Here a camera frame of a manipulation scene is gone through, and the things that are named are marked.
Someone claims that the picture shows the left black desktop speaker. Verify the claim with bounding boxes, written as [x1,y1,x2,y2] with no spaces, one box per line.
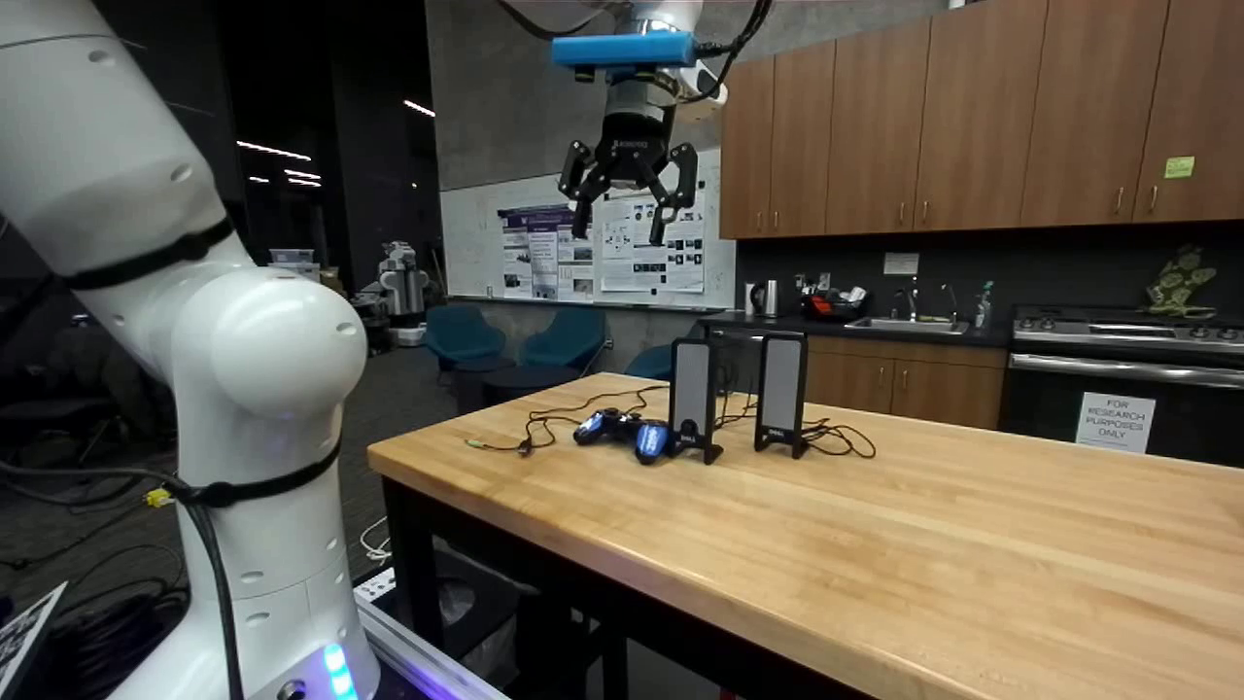
[667,337,720,464]

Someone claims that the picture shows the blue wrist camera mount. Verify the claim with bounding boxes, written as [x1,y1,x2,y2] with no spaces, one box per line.
[553,29,695,67]

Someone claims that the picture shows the white poster board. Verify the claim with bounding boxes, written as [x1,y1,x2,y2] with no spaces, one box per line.
[440,147,734,312]

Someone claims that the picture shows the wooden lower cabinets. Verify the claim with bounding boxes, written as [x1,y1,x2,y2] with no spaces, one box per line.
[804,334,1003,429]

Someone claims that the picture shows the blue game controller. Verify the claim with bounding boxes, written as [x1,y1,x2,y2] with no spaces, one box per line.
[572,407,672,465]

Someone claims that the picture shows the wooden cabinets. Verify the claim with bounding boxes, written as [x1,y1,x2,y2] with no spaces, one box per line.
[721,0,1244,239]
[804,334,1003,429]

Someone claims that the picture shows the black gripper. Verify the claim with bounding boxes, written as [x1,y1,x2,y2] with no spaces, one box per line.
[559,72,695,246]

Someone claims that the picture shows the white paper sign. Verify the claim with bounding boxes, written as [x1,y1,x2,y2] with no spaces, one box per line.
[1078,394,1156,456]

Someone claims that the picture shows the right black desktop speaker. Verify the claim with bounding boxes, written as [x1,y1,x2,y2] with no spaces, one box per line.
[752,334,807,457]

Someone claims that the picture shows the teal chair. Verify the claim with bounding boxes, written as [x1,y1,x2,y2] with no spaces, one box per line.
[419,308,609,382]

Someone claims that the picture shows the black table frame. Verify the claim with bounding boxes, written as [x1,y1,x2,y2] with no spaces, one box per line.
[382,478,868,700]

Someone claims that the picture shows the black desktop speaker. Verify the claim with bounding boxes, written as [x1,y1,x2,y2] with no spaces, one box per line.
[667,337,720,464]
[752,334,807,457]

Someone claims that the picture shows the black speaker cable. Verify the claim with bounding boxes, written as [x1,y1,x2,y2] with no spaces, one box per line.
[464,382,672,457]

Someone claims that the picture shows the wooden upper cabinets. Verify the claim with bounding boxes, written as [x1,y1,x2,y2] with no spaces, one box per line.
[721,0,1244,239]

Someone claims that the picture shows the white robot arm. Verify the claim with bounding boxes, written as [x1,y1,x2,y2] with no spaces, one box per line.
[0,0,382,700]

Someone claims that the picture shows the stainless steel oven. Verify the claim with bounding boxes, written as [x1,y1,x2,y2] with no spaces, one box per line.
[997,308,1244,465]

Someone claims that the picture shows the black USB cable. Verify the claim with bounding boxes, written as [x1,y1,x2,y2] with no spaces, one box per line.
[798,407,882,464]

